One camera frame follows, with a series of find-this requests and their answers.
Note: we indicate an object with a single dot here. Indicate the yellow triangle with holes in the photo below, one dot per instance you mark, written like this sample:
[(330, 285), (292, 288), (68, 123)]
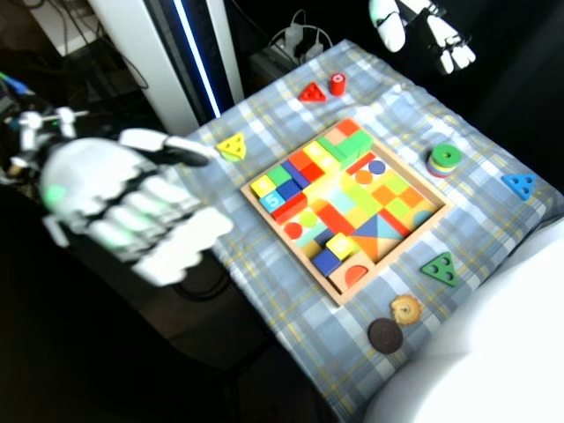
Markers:
[(231, 145)]

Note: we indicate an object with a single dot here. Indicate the red long bar block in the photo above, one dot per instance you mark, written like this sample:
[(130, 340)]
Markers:
[(291, 208)]

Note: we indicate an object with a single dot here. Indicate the dark red cube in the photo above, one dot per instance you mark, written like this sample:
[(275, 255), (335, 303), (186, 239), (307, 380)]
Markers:
[(315, 172)]

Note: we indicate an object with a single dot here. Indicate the yellow cube with E print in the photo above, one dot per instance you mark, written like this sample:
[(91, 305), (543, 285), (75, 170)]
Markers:
[(315, 150)]

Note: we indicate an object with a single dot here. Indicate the white desk board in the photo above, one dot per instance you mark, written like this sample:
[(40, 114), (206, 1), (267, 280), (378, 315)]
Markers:
[(53, 31)]

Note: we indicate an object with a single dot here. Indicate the black box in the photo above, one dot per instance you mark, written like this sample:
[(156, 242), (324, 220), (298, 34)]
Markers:
[(269, 64)]

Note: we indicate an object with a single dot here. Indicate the white robot body shell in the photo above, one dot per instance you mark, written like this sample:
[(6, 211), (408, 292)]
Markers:
[(484, 352)]

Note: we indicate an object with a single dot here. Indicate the wooden block with red semicircle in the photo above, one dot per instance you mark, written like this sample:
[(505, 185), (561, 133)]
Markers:
[(338, 283)]

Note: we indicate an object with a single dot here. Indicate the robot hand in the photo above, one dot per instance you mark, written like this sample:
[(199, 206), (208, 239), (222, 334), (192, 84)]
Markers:
[(445, 33), (97, 176)]

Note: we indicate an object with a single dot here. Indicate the white power adapter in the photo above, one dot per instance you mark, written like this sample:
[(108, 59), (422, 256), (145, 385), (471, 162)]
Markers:
[(316, 47), (293, 37)]

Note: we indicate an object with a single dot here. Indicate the green cube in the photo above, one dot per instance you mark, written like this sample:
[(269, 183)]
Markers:
[(279, 176), (349, 150), (363, 140)]

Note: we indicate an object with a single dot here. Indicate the yellow number cube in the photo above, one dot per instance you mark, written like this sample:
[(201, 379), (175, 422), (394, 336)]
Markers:
[(341, 246)]

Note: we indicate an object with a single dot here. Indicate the yellow cube with two bars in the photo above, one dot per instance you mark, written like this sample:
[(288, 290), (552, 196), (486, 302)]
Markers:
[(263, 187)]

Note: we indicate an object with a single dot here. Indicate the blue triangle with holes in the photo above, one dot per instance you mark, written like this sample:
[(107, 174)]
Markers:
[(522, 183)]

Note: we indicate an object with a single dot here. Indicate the blue plaid cloth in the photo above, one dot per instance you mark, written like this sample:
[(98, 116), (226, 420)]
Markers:
[(308, 317)]

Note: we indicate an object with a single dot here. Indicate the wooden puzzle tray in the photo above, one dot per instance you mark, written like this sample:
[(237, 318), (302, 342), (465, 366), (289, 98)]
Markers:
[(412, 196)]

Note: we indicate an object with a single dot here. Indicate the yellow cube with S print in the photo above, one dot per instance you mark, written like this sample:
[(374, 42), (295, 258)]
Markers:
[(329, 164)]

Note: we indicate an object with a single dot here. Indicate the dark chocolate toy cookie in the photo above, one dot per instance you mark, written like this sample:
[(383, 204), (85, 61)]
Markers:
[(385, 336)]

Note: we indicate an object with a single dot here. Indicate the tan toy biscuit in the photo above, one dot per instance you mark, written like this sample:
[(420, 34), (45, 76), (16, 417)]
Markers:
[(398, 310)]

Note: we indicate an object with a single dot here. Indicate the white column with blue light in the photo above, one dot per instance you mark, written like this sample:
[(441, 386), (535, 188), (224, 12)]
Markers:
[(132, 44)]

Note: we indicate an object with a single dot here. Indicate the green triangle with holes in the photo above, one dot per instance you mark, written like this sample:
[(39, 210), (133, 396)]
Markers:
[(443, 268)]

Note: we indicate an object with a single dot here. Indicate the red triangle with holes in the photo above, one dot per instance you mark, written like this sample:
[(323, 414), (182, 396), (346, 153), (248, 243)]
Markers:
[(313, 93)]

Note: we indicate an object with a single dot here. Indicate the red cylinder with white print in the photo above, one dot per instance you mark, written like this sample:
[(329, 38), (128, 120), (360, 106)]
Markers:
[(337, 86)]

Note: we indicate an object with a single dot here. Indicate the natural wood cube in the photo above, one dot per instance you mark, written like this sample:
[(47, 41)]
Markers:
[(335, 136)]

